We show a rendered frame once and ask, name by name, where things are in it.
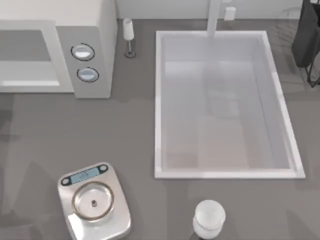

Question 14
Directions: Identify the white cup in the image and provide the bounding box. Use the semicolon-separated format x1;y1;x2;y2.
191;199;227;239

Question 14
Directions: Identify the white sink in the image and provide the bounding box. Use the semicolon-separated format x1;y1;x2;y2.
154;30;307;180

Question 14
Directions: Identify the tall white tap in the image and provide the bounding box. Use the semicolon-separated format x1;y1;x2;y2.
206;0;221;39

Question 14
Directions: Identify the pale microwave oven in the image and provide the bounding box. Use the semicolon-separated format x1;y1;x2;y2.
0;0;119;99

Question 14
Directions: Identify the large round microwave knob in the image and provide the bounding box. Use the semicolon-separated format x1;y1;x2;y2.
70;43;96;62

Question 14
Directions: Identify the small round microwave knob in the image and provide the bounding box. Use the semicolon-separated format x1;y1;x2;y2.
76;67;100;83

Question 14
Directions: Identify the small white tap handle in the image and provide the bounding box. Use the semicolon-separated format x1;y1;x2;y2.
224;6;237;21

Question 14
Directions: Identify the white champagne glass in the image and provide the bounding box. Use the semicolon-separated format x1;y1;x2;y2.
122;17;137;59

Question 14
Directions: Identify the silver kitchen scale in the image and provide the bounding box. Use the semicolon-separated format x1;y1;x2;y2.
57;161;133;240

